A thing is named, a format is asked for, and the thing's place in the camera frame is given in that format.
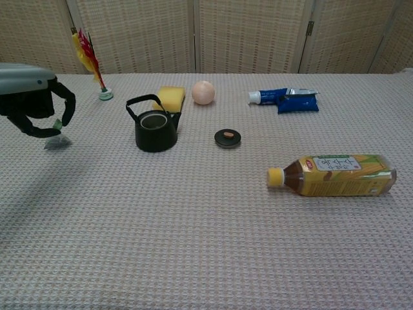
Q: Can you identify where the woven checked tablecloth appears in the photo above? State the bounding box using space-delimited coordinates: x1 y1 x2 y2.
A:
0 68 413 310

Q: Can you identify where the blue plastic pouch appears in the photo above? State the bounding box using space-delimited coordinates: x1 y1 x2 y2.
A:
276 96 320 115

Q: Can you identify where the black teapot lid wooden knob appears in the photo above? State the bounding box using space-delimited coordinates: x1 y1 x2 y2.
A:
214 128 243 150

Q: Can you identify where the red yellow feather shuttlecock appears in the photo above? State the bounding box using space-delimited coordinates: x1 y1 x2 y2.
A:
71 27 114 101

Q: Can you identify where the woven folding screen panel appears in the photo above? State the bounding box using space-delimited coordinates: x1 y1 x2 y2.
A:
298 0 401 74
0 0 85 76
369 0 413 74
193 0 316 74
66 0 197 75

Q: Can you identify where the black teapot with handle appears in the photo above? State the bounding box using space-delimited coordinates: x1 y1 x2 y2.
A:
125 94 182 153

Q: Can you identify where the peach coloured ball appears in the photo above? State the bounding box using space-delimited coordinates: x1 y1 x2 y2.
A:
191 80 216 105

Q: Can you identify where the yellow label tea drink bottle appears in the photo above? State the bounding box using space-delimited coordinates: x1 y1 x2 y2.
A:
266 154 398 198

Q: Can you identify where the yellow sponge block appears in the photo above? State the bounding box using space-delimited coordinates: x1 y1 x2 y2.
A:
152 85 186 114

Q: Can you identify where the grey pyramid tea bag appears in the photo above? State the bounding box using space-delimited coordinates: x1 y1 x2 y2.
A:
43 134 72 150

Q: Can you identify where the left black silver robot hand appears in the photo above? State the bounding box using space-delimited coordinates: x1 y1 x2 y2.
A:
0 63 77 139

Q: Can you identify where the blue white toothpaste tube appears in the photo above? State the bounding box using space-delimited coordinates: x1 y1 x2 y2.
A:
247 87 321 106

